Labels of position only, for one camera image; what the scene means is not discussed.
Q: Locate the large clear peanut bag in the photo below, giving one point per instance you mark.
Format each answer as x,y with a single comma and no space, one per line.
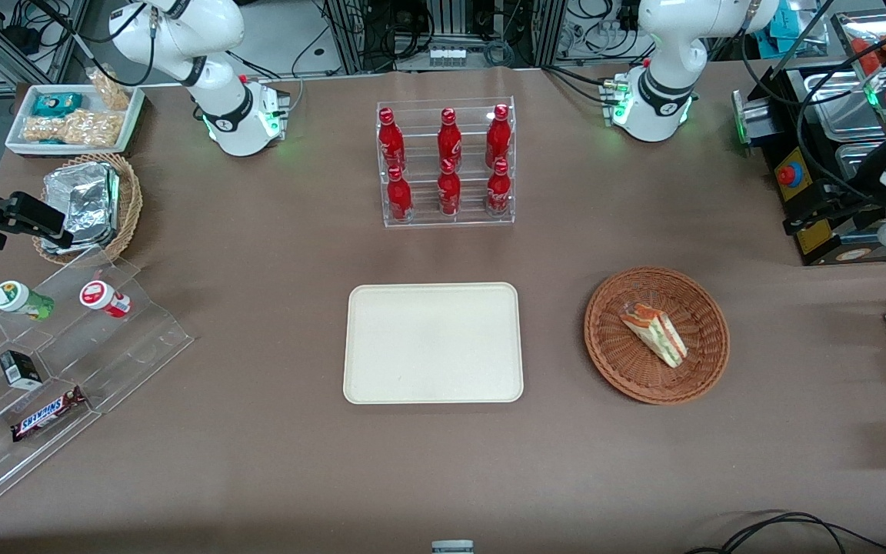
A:
78,129

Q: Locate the clear acrylic stepped shelf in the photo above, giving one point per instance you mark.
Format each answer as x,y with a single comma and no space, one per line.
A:
128,346

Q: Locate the orange fried food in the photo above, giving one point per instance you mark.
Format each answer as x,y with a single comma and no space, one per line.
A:
885,55

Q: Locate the clear acrylic bottle rack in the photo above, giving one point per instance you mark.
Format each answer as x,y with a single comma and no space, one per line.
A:
474,154

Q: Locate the white snack tray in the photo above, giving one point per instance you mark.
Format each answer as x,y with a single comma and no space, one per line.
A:
20,142

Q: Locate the steel warmer pan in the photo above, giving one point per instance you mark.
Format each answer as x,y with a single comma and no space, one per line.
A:
843,104
854,158

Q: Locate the cream rectangular tray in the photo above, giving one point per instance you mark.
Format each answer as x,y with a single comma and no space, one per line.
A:
433,342

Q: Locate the small grey box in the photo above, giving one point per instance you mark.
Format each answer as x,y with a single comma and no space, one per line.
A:
452,547

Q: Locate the small clear peanut bag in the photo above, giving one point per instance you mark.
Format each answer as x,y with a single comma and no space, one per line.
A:
111,91

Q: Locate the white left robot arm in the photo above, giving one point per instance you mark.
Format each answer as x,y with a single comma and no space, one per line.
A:
662,61

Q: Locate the round brown wicker basket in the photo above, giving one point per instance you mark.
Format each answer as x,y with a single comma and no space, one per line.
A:
627,369

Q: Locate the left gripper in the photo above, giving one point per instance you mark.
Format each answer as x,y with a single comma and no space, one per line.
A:
857,201

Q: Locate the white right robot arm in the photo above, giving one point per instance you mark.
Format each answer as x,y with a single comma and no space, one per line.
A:
204,46

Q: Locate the white power strip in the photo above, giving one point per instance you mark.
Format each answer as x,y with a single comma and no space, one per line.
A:
447,55

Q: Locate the black food warmer cabinet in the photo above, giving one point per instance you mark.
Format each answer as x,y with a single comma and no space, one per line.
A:
789,108

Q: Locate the small black carton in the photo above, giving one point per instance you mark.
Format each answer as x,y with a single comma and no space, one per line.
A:
20,369

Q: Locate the tan wicker basket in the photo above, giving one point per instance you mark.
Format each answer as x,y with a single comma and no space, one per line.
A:
129,208

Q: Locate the brown snickers bar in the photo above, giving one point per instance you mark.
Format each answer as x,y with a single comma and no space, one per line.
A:
47,415

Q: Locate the teal snack packet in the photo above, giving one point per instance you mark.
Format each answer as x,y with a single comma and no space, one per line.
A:
57,104

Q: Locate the red emergency stop button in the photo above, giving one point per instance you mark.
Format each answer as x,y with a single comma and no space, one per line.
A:
787,175

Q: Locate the green lidded cup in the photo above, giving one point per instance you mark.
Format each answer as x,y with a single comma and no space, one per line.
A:
16,298

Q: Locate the red lidded cup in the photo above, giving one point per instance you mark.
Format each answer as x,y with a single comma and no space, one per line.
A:
101,296

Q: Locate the metal box with green light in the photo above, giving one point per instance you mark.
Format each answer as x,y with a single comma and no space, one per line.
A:
754,123

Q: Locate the red cola bottle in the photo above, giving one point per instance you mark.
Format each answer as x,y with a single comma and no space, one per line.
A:
497,138
449,138
399,198
498,192
391,142
449,192

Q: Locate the triangular sandwich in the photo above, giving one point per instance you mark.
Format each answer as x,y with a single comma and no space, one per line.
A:
654,332

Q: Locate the silver foil container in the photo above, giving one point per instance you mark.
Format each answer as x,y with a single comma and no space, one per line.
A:
85,204

